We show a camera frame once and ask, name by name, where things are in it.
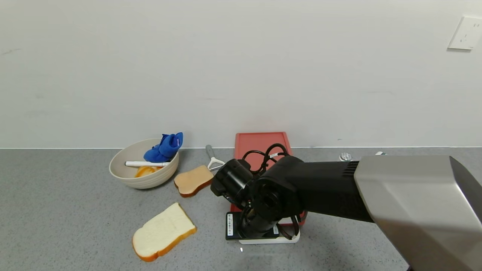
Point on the small brown toast slice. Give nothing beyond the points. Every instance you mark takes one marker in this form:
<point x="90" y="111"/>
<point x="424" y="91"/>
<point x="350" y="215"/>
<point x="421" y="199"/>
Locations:
<point x="192" y="180"/>

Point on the white bottle green label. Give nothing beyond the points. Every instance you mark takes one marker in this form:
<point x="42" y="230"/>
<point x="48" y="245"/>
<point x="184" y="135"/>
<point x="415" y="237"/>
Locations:
<point x="345" y="156"/>

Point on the beige ribbed bowl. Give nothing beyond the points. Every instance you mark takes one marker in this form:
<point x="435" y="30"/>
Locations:
<point x="122" y="165"/>

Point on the blue cloth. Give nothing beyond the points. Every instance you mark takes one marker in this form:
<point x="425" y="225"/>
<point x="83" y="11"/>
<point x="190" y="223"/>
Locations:
<point x="165" y="149"/>

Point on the white wall socket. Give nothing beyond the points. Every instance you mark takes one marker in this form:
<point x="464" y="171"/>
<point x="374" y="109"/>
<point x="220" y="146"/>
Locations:
<point x="466" y="33"/>

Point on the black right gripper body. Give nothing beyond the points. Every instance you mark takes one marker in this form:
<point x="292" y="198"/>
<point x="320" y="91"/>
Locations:
<point x="232" y="226"/>

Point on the large white bread slice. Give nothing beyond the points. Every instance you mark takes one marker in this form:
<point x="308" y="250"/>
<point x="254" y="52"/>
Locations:
<point x="163" y="231"/>

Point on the orange round food item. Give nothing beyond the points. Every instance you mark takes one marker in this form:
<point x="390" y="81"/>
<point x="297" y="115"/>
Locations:
<point x="144" y="171"/>

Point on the white pen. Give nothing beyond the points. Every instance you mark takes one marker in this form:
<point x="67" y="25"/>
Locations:
<point x="145" y="164"/>

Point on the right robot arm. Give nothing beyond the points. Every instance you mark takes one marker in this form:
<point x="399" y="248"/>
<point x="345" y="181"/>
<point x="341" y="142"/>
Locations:
<point x="339" y="188"/>

